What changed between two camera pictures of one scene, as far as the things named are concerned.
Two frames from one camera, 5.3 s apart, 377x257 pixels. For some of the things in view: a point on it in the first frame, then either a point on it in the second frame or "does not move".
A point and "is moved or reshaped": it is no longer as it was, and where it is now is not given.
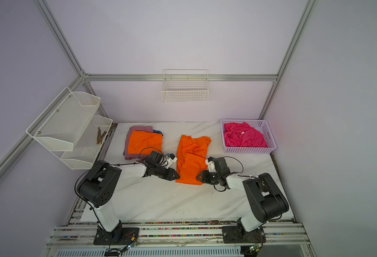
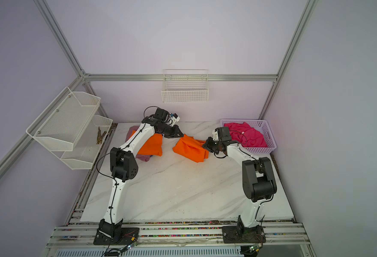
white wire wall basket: [185, 85] does not move
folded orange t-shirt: [141, 143] does not move
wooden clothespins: [100, 137] does not move
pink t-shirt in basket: [241, 135] does not move
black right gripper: [205, 178] -> [208, 145]
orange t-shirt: [191, 158] is moved or reshaped
